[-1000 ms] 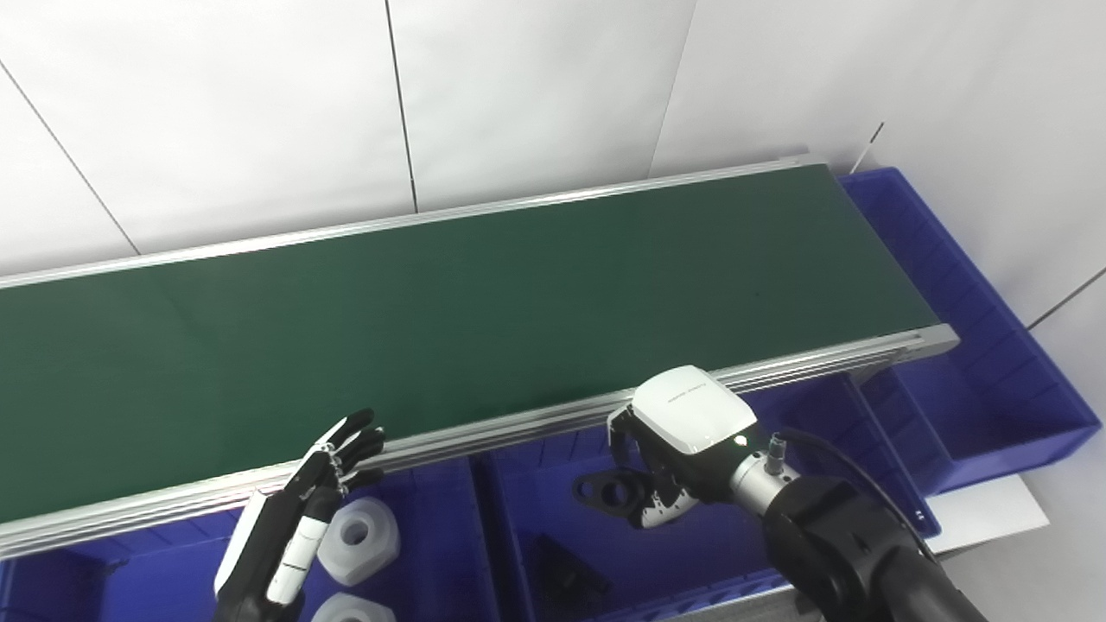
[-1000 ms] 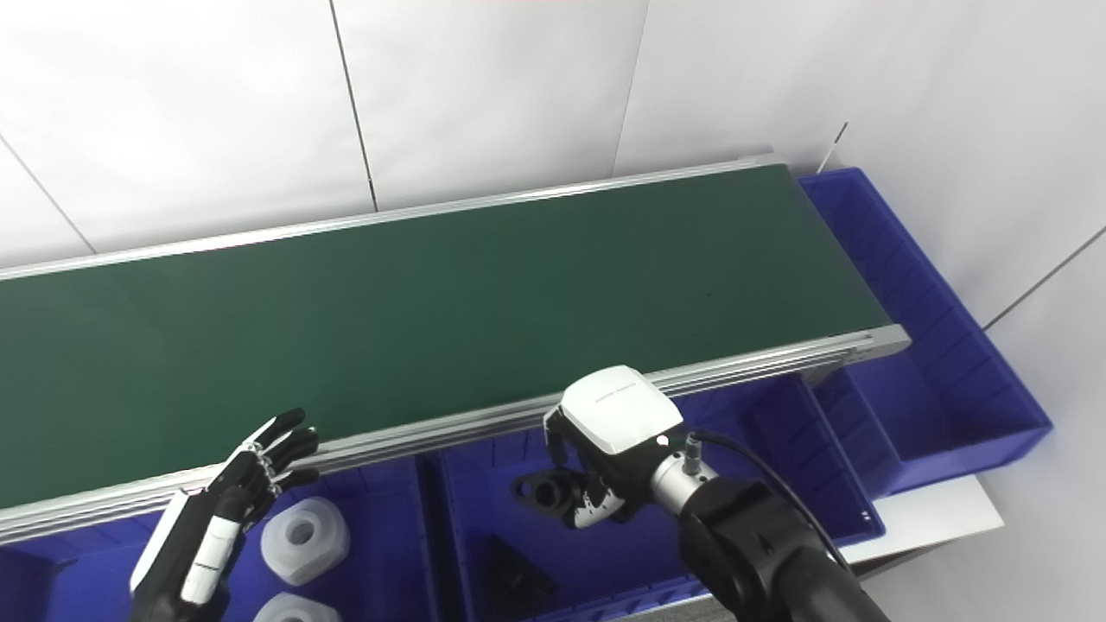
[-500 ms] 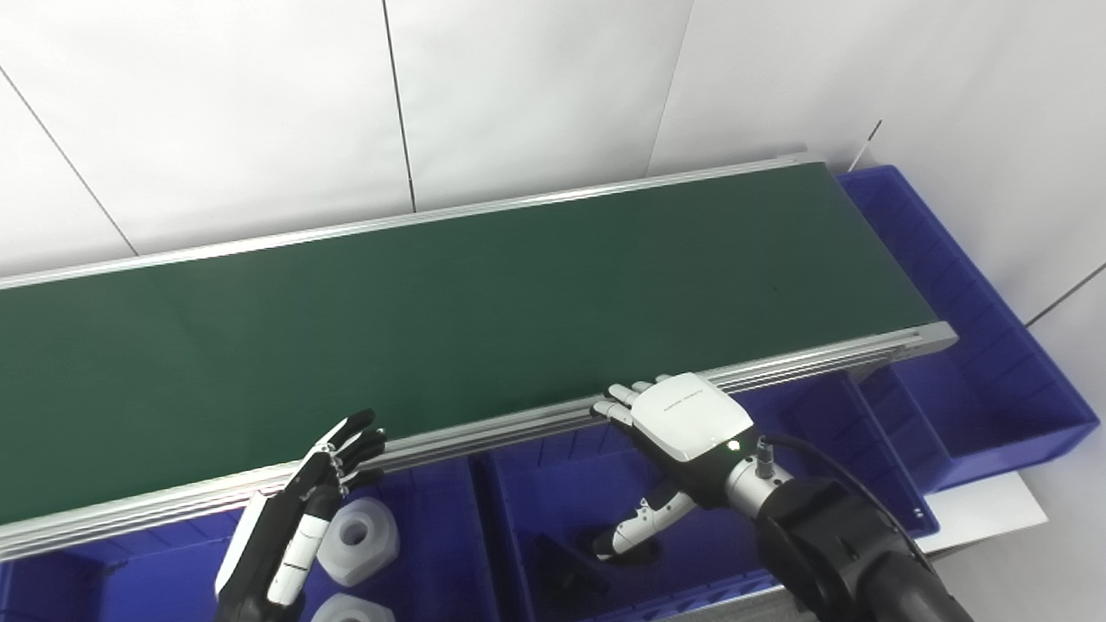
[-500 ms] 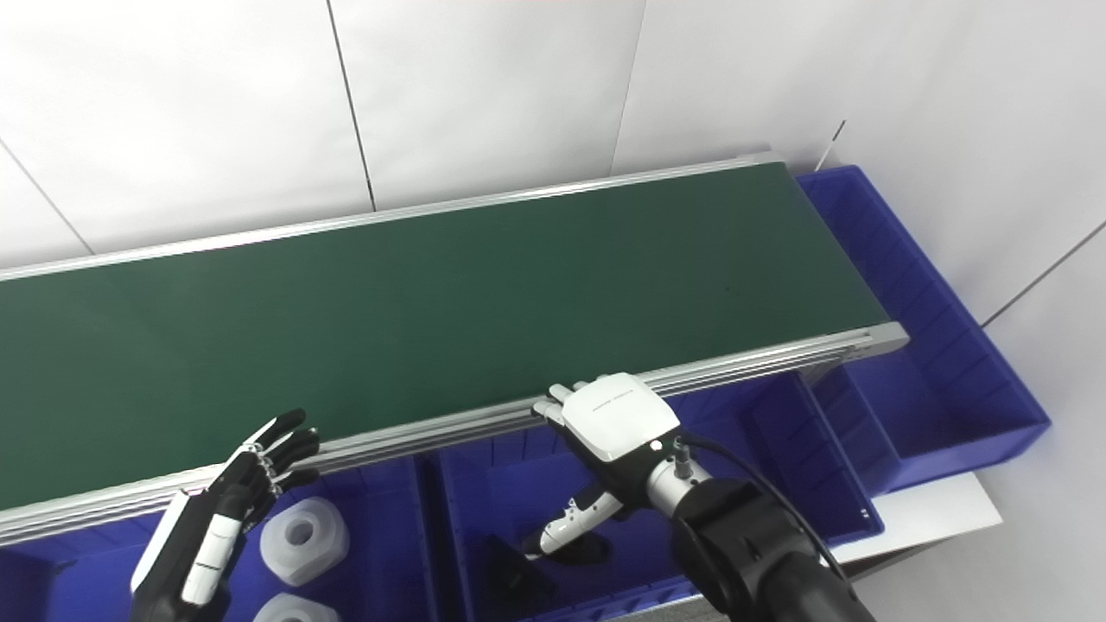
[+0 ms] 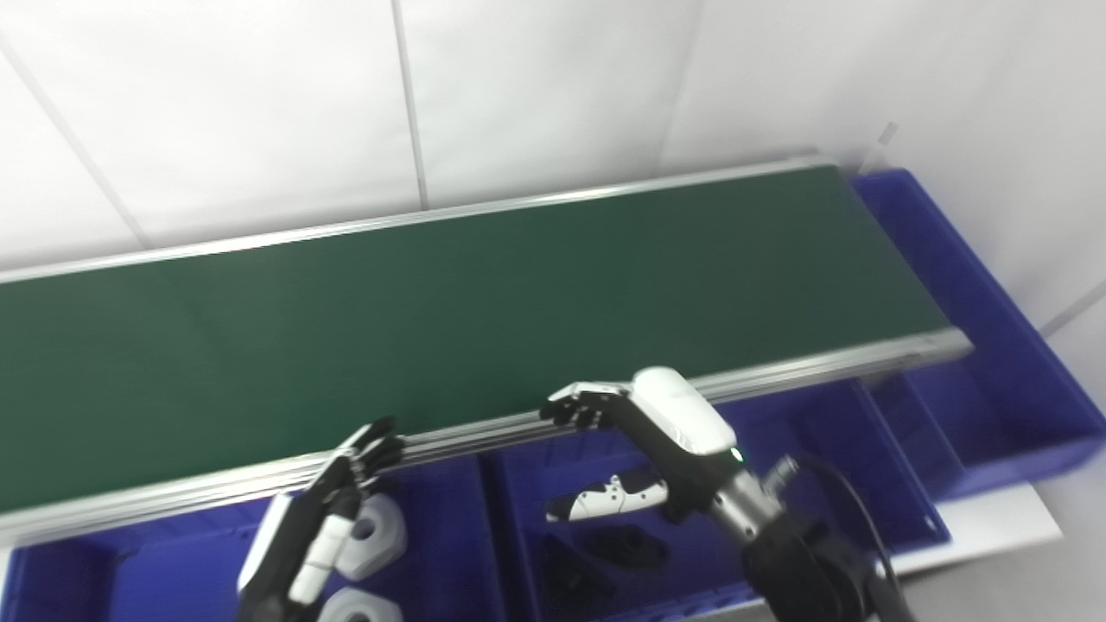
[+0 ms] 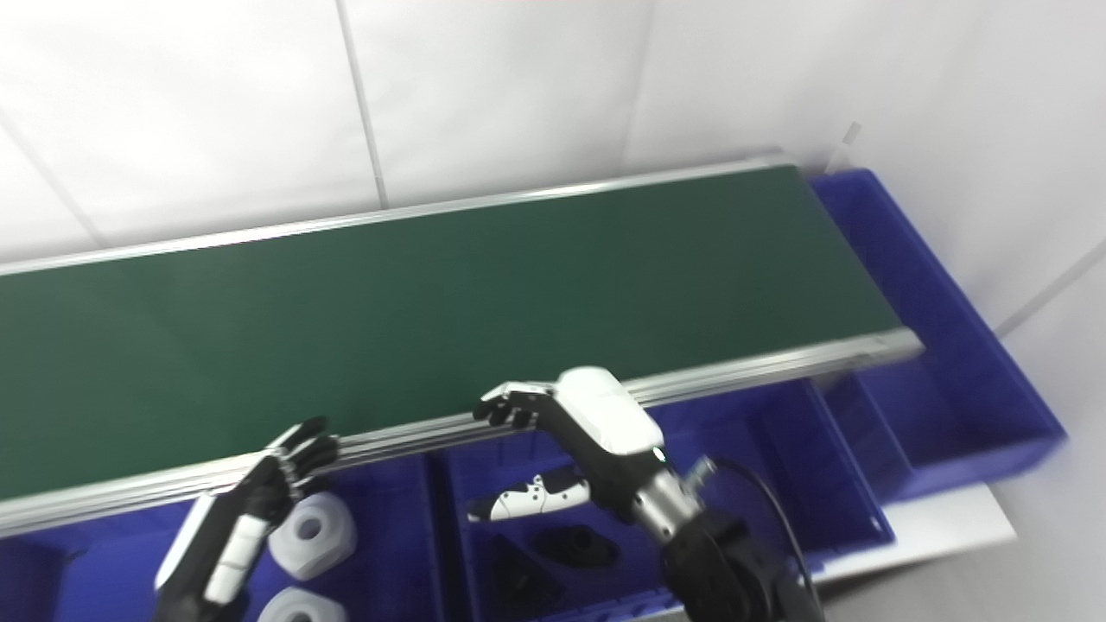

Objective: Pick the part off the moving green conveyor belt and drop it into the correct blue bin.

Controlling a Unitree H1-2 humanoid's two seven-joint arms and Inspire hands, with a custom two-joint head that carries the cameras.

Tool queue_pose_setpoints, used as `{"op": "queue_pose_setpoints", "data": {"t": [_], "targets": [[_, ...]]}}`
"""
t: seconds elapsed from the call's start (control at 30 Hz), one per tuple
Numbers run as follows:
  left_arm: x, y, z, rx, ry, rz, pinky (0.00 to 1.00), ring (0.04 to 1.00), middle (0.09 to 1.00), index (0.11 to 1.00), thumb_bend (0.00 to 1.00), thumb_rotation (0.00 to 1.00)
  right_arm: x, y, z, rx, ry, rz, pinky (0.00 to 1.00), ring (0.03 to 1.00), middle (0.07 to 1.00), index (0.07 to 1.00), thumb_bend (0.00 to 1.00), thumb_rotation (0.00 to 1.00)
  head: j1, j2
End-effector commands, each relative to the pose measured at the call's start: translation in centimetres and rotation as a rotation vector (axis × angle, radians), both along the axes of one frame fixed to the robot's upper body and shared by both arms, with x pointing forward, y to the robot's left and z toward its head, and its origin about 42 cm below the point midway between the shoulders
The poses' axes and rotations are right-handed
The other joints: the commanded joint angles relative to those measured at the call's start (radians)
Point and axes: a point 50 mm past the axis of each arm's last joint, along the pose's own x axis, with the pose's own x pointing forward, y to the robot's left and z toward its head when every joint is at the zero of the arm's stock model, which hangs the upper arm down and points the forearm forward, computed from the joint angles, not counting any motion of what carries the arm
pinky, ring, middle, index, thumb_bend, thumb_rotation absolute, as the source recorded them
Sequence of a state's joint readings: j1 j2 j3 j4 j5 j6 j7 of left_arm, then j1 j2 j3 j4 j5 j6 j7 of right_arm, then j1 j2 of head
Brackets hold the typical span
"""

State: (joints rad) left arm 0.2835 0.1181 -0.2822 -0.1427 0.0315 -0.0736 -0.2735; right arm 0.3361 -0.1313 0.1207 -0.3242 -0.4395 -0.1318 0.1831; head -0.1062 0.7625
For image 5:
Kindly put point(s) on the black flanged metal part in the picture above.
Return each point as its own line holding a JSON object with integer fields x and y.
{"x": 631, "y": 546}

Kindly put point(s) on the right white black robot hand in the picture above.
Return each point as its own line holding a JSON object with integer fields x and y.
{"x": 683, "y": 415}

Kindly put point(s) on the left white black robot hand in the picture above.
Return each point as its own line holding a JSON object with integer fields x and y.
{"x": 281, "y": 553}

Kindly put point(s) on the white plastic part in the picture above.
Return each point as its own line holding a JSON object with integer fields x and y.
{"x": 363, "y": 606}
{"x": 376, "y": 536}

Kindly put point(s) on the green conveyor belt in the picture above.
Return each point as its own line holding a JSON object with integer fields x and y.
{"x": 432, "y": 302}
{"x": 173, "y": 497}

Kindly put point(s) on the thin white stick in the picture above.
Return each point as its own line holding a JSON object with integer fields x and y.
{"x": 881, "y": 142}

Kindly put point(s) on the blue plastic bin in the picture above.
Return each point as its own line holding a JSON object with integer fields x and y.
{"x": 155, "y": 570}
{"x": 829, "y": 466}
{"x": 994, "y": 380}

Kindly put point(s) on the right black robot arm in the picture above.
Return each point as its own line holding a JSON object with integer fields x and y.
{"x": 804, "y": 570}

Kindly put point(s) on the black block-shaped part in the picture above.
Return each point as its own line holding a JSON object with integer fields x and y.
{"x": 570, "y": 574}

